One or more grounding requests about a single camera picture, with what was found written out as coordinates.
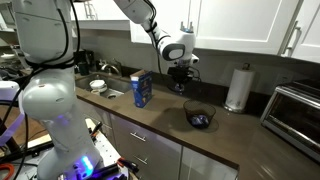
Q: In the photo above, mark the steel kitchen sink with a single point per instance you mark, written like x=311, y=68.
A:
x=116, y=85

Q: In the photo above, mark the blue snack pack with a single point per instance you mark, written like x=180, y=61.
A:
x=203, y=119
x=195, y=122

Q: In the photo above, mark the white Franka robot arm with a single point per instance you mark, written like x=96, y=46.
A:
x=50, y=96

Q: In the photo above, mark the white paper towel roll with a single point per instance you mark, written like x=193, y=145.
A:
x=239, y=88

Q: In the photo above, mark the chrome sink faucet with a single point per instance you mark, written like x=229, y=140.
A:
x=110, y=66

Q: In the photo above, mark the gray base cabinet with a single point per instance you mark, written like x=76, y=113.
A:
x=156, y=150

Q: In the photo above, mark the black coffee maker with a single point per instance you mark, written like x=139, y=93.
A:
x=85, y=61

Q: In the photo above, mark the silver toaster oven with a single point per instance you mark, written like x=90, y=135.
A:
x=293, y=116

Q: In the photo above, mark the blue pasta box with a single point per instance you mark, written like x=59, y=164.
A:
x=144, y=90

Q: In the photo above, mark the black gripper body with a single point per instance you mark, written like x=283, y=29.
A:
x=180, y=72

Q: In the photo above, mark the white upper cabinet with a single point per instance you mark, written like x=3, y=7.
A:
x=240, y=23

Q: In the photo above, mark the white bowl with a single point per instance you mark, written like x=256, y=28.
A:
x=97, y=84

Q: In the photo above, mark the black red hand tool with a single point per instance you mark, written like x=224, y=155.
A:
x=128, y=164

